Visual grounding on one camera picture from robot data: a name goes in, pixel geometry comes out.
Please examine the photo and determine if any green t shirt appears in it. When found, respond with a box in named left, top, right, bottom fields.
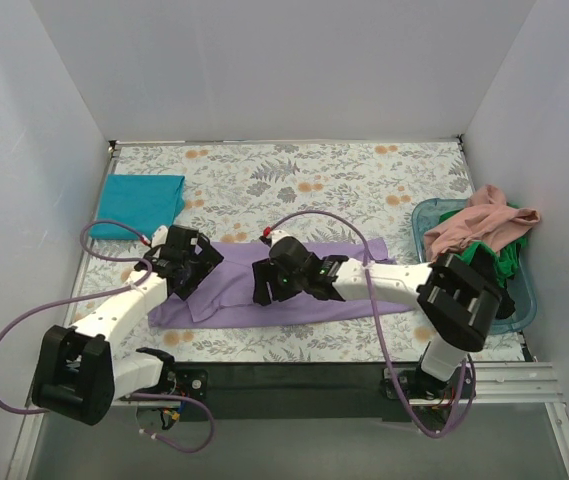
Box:
left=438, top=202, right=530, bottom=289

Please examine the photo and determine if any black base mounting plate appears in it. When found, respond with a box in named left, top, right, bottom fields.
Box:
left=118, top=362, right=458, bottom=426

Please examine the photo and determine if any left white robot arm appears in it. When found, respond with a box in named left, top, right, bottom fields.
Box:
left=32, top=225, right=223, bottom=425

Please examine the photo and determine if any pink t shirt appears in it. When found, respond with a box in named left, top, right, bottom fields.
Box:
left=423, top=184, right=541, bottom=261

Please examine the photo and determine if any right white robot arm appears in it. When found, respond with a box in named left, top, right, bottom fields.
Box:
left=253, top=230, right=502, bottom=398

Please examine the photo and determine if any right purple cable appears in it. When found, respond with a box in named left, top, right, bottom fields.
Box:
left=268, top=209, right=478, bottom=440

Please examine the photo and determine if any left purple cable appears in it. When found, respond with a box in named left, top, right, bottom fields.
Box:
left=0, top=219, right=217, bottom=455

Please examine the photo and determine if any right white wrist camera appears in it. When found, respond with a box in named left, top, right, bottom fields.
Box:
left=259, top=227, right=290, bottom=248

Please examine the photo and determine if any teal plastic basket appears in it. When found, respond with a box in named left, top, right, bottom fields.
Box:
left=411, top=198, right=537, bottom=335

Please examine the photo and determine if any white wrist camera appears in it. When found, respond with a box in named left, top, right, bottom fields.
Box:
left=149, top=225, right=169, bottom=247
left=259, top=227, right=290, bottom=248

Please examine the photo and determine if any folded teal t shirt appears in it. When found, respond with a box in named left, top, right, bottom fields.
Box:
left=89, top=174, right=185, bottom=240

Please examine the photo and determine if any purple t shirt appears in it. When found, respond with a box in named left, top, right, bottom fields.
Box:
left=147, top=238, right=415, bottom=330

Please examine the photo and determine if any purple cable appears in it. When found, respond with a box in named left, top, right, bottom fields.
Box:
left=268, top=209, right=478, bottom=440
left=0, top=219, right=217, bottom=455

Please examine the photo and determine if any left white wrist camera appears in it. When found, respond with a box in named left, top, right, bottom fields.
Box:
left=149, top=225, right=169, bottom=247

